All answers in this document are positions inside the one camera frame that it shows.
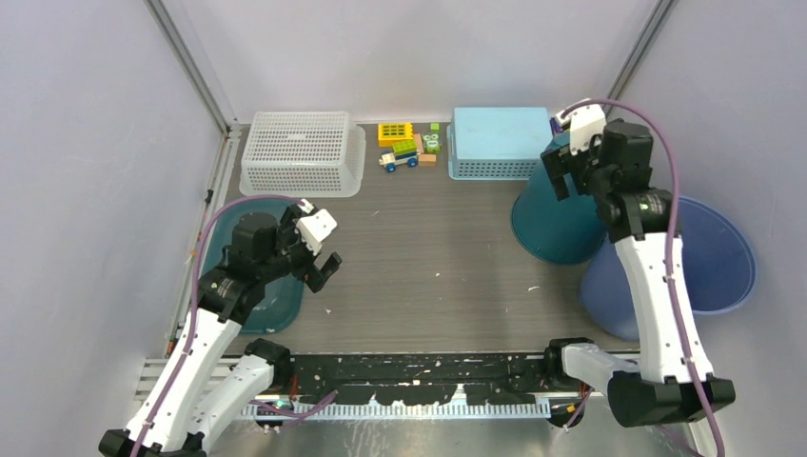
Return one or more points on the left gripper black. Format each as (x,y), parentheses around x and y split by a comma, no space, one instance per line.
(312,278)

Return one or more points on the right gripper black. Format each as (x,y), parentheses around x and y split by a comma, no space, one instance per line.
(554,163)

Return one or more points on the teal round bucket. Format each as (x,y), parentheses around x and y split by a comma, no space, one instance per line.
(566,232)

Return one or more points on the teal transparent plastic tub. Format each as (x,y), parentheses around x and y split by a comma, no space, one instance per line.
(283,297)

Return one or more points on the light blue perforated basket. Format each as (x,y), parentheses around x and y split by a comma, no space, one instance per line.
(496,144)

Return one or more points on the white perforated plastic basket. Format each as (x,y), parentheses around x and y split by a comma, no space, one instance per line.
(318,154)

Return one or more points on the blue round bucket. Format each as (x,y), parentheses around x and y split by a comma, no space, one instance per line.
(719,267)

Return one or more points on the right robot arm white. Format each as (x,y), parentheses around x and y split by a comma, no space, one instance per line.
(673,381)

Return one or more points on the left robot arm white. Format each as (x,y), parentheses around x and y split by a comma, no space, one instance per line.
(178,418)

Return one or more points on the orange purple toy blocks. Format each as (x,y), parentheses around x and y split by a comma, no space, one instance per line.
(559,126)

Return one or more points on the green monster toy block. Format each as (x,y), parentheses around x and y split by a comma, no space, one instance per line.
(432,143)

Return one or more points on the white toy car blue wheels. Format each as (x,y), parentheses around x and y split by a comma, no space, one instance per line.
(402,154)

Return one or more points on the yellow toy block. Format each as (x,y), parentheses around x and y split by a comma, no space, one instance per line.
(389,134)

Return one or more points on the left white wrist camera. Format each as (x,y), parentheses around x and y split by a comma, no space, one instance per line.
(315,228)

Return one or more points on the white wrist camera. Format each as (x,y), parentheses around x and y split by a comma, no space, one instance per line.
(585,123)
(315,228)

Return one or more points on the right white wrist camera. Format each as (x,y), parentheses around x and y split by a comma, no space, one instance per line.
(585,123)

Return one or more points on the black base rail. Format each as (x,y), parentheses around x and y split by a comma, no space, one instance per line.
(421,379)

